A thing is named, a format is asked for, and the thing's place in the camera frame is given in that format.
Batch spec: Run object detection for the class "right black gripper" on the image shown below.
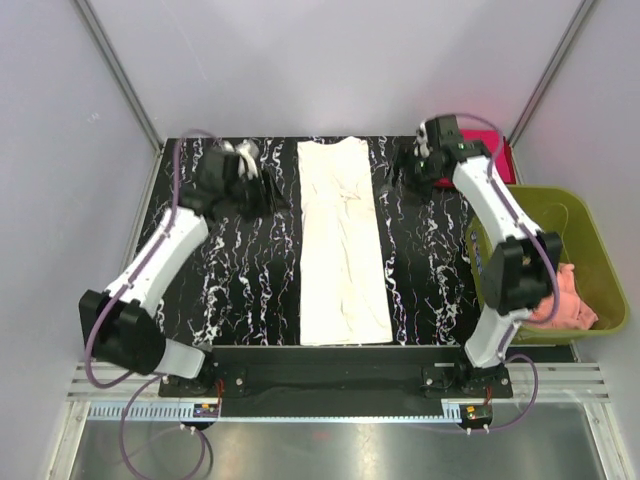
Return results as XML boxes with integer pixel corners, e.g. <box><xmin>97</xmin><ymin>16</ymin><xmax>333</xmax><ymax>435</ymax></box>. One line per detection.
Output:
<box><xmin>375</xmin><ymin>145</ymin><xmax>444</xmax><ymax>208</ymax></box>

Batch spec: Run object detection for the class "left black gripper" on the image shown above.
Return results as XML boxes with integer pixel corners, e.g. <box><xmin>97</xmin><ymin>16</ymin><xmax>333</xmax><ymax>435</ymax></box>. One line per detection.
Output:
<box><xmin>226</xmin><ymin>168</ymin><xmax>293</xmax><ymax>224</ymax></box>

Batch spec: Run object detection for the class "white t shirt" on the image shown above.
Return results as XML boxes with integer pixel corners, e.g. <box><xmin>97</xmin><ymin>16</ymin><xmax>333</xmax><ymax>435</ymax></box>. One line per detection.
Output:
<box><xmin>297</xmin><ymin>137</ymin><xmax>392</xmax><ymax>346</ymax></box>

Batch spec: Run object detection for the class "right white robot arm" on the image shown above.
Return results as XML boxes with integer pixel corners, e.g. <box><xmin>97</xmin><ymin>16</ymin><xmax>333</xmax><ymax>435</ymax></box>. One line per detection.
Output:
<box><xmin>387</xmin><ymin>114</ymin><xmax>563</xmax><ymax>397</ymax></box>

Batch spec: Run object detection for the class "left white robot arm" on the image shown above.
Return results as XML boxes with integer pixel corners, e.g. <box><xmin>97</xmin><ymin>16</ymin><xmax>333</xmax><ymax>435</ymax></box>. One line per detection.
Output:
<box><xmin>79</xmin><ymin>140</ymin><xmax>288</xmax><ymax>396</ymax></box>

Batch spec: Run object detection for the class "folded magenta t shirt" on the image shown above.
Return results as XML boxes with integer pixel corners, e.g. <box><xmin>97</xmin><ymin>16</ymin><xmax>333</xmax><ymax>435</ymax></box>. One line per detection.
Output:
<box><xmin>450</xmin><ymin>129</ymin><xmax>507</xmax><ymax>176</ymax></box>

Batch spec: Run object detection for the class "black marble pattern mat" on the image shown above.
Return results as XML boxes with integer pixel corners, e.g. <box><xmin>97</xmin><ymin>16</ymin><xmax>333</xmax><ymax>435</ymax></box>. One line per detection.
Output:
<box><xmin>155</xmin><ymin>136</ymin><xmax>480</xmax><ymax>346</ymax></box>

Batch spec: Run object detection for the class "olive green plastic basket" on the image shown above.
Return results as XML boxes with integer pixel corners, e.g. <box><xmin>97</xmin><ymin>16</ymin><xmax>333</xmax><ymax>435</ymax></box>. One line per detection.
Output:
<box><xmin>466</xmin><ymin>186</ymin><xmax>628</xmax><ymax>345</ymax></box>

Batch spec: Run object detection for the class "pink crumpled t shirt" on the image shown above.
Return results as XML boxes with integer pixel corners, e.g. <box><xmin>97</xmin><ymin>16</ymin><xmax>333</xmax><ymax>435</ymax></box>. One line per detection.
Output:
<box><xmin>526</xmin><ymin>263</ymin><xmax>598</xmax><ymax>330</ymax></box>

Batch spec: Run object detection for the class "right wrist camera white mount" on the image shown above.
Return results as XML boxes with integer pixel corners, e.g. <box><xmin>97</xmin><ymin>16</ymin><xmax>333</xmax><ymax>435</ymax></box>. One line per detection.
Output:
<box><xmin>414</xmin><ymin>120</ymin><xmax>430</xmax><ymax>158</ymax></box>

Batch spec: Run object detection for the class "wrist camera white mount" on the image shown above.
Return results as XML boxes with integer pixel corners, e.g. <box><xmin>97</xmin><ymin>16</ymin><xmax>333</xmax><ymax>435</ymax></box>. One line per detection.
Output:
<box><xmin>414</xmin><ymin>120</ymin><xmax>430</xmax><ymax>158</ymax></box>
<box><xmin>222</xmin><ymin>139</ymin><xmax>259</xmax><ymax>179</ymax></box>

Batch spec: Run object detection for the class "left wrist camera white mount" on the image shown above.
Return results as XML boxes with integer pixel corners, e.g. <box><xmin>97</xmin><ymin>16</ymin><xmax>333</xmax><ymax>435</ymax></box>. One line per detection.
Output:
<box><xmin>222</xmin><ymin>139</ymin><xmax>259</xmax><ymax>179</ymax></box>

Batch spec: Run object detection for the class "left aluminium frame post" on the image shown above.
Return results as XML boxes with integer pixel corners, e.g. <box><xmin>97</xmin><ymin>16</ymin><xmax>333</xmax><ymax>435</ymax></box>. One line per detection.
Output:
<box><xmin>74</xmin><ymin>0</ymin><xmax>165</xmax><ymax>154</ymax></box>

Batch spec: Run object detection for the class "aluminium frame post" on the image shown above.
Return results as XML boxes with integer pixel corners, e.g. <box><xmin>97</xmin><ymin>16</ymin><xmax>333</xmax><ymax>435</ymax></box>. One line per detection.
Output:
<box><xmin>74</xmin><ymin>0</ymin><xmax>165</xmax><ymax>154</ymax></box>
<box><xmin>507</xmin><ymin>0</ymin><xmax>599</xmax><ymax>149</ymax></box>

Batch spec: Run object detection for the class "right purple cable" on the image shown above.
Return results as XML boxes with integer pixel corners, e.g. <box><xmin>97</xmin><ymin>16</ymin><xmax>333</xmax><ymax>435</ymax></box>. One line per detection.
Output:
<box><xmin>457</xmin><ymin>112</ymin><xmax>561</xmax><ymax>436</ymax></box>

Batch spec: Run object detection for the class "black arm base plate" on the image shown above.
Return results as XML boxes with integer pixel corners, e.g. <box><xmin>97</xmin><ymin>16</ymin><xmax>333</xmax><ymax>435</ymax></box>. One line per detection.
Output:
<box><xmin>159</xmin><ymin>346</ymin><xmax>513</xmax><ymax>406</ymax></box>

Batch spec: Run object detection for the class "right aluminium frame post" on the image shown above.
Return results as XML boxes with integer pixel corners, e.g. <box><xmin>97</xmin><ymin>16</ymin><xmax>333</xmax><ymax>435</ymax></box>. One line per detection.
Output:
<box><xmin>507</xmin><ymin>0</ymin><xmax>599</xmax><ymax>149</ymax></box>

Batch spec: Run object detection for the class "aluminium rail profile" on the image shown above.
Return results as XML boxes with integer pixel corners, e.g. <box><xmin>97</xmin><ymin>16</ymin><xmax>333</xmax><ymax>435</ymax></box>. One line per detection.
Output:
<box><xmin>67</xmin><ymin>363</ymin><xmax>174</xmax><ymax>401</ymax></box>

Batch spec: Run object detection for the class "white slotted cable duct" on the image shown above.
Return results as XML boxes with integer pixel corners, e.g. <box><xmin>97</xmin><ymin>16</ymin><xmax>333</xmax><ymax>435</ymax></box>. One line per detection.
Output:
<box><xmin>88</xmin><ymin>399</ymin><xmax>493</xmax><ymax>424</ymax></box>

